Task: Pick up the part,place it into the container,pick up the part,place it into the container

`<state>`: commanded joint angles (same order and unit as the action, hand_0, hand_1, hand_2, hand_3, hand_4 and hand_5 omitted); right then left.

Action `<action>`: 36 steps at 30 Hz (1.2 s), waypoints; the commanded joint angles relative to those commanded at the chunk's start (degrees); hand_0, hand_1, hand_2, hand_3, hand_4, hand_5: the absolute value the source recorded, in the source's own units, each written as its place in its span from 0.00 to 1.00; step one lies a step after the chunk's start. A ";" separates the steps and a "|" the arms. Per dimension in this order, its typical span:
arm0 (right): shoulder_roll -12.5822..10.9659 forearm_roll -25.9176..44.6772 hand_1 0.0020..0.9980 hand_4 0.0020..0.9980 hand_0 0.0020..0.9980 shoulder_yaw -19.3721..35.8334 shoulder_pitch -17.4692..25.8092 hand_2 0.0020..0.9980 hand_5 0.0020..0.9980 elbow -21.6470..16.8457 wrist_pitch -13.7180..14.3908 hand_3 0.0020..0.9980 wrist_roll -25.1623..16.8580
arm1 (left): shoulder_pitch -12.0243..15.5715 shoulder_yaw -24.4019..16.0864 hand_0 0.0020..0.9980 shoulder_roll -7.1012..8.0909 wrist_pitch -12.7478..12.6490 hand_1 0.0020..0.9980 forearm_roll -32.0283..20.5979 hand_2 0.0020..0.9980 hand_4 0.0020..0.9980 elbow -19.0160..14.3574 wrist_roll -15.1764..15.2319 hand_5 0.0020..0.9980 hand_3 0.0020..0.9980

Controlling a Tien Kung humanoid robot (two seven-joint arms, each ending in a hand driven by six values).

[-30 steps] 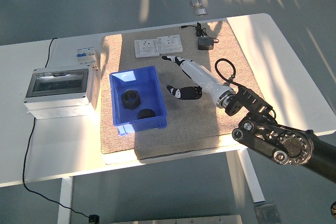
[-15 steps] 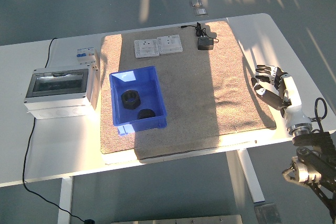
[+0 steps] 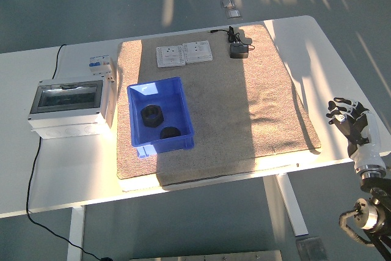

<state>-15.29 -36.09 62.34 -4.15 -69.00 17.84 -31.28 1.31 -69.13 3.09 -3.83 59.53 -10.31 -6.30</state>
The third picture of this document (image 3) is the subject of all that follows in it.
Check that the black plug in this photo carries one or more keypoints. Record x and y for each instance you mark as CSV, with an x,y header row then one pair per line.
x,y
106,258

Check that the small grey metal floor plate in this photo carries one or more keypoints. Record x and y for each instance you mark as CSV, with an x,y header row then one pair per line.
x,y
311,248

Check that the small black hex nut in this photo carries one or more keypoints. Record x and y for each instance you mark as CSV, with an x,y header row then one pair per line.
x,y
170,132

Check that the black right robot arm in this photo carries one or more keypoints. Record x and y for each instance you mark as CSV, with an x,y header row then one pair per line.
x,y
371,212

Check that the silver floor socket plate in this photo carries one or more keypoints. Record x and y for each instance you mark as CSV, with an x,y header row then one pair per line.
x,y
233,13
228,2

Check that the cream circuit breaker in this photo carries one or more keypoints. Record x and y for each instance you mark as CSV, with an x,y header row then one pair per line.
x,y
111,73

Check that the black power adapter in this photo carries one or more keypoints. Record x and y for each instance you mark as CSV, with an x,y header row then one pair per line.
x,y
239,51

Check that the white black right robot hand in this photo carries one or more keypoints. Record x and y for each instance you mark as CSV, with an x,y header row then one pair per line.
x,y
366,151

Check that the grey distribution box, clear cover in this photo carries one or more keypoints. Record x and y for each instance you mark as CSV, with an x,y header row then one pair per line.
x,y
68,99

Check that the white table leg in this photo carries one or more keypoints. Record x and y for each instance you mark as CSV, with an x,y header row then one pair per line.
x,y
75,233
294,209

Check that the large black hex nut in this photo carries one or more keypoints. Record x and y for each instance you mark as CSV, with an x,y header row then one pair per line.
x,y
146,119

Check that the long grey metal plate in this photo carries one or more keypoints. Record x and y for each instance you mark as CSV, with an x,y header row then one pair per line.
x,y
207,256

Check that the white wall socket panel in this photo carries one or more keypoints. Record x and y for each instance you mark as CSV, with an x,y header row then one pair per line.
x,y
170,57
198,50

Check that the grey-brown mat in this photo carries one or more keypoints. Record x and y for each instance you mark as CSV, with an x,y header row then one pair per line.
x,y
220,105

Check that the blue white circuit breaker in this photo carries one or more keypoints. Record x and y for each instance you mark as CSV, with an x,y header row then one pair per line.
x,y
98,64

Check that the blue plastic bin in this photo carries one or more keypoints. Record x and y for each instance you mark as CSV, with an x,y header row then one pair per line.
x,y
177,111

